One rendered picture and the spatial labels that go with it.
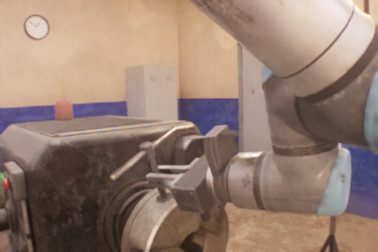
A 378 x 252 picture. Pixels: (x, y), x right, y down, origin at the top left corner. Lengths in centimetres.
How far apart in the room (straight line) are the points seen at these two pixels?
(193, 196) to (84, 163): 32
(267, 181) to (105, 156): 42
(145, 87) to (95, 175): 345
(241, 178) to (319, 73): 24
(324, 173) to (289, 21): 23
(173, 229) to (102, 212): 21
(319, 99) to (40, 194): 57
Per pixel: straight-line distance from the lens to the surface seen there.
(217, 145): 43
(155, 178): 56
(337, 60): 23
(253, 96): 407
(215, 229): 63
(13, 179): 68
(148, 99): 412
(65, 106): 111
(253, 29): 22
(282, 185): 40
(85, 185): 70
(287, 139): 38
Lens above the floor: 142
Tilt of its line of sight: 6 degrees down
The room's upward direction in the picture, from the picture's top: 2 degrees counter-clockwise
